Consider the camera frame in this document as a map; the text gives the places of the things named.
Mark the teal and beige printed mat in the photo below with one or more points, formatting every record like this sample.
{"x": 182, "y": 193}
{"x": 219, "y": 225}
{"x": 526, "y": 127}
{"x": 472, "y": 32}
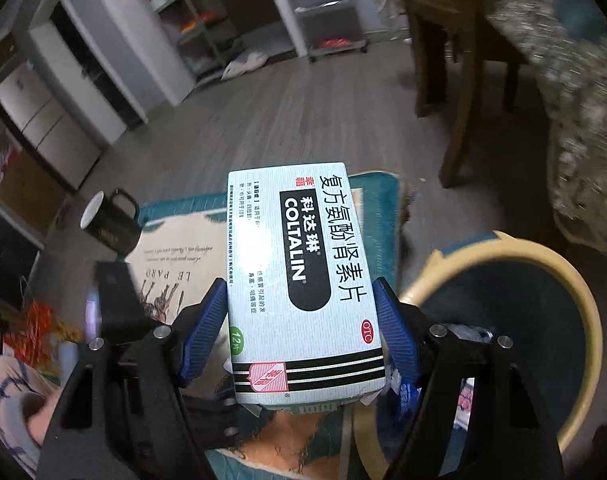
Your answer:
{"x": 277, "y": 445}

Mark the white slippers on floor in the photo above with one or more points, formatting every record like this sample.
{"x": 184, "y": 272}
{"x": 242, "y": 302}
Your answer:
{"x": 244, "y": 64}

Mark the wooden dining chair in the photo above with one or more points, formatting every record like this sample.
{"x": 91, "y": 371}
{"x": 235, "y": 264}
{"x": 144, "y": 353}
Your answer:
{"x": 464, "y": 27}

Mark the grey plastic drawer cart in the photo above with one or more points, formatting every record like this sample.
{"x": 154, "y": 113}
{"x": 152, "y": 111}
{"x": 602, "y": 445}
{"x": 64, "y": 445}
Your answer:
{"x": 329, "y": 27}

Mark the lace embroidered tablecloth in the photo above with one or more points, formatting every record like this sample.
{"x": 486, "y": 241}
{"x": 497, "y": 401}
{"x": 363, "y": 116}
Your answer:
{"x": 565, "y": 43}

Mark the orange snack package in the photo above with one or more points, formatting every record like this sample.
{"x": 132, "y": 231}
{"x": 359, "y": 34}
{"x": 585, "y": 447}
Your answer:
{"x": 36, "y": 339}

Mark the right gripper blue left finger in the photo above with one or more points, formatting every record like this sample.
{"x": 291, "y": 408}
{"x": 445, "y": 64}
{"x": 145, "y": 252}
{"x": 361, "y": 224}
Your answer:
{"x": 204, "y": 324}

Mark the yellow rimmed teal trash bin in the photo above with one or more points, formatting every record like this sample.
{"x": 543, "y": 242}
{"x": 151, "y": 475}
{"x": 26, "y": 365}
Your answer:
{"x": 534, "y": 383}

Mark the white cabinet drawers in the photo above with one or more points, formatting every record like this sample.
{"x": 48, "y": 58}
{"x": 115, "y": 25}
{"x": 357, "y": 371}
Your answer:
{"x": 47, "y": 127}

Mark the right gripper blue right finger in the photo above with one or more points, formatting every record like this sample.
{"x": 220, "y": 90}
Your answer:
{"x": 401, "y": 326}

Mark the trash pile inside bin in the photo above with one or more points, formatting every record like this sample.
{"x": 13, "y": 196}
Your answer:
{"x": 402, "y": 397}

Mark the person's left hand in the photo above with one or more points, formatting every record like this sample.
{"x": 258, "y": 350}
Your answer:
{"x": 38, "y": 423}

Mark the black mug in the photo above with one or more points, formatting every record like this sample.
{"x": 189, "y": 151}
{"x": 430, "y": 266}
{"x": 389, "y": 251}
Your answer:
{"x": 111, "y": 225}

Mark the metal wire shelving rack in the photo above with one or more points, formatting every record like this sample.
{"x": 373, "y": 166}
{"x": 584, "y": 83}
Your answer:
{"x": 202, "y": 33}

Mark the white Coltalin medicine box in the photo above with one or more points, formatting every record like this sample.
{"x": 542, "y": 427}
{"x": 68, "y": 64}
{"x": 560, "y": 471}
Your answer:
{"x": 302, "y": 316}

